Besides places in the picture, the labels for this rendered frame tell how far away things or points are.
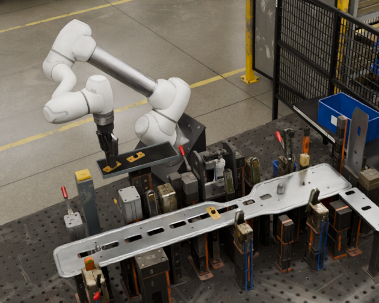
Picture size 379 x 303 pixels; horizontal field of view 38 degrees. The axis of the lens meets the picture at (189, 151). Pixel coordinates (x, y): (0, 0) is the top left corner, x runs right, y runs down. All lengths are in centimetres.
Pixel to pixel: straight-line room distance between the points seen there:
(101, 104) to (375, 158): 135
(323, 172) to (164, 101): 89
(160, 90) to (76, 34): 51
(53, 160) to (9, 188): 45
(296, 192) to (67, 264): 107
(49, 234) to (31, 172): 180
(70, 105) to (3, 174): 258
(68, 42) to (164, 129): 66
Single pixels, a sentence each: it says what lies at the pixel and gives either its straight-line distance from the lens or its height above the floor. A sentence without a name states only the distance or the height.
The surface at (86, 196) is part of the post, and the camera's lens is 260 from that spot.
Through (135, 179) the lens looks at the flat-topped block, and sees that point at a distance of 262.
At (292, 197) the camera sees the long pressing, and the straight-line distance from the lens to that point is 260.
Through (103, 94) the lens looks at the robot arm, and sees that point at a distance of 233.
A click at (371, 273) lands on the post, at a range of 271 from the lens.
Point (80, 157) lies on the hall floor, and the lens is 479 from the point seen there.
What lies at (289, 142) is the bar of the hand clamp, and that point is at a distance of 270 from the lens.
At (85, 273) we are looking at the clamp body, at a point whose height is 106.
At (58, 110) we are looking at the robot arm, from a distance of 228.
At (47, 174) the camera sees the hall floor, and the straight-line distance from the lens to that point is 467.
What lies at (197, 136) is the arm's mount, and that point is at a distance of 304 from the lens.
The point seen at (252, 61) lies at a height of 23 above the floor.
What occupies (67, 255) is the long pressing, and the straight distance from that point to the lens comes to 241.
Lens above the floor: 263
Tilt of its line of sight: 34 degrees down
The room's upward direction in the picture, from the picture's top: 4 degrees counter-clockwise
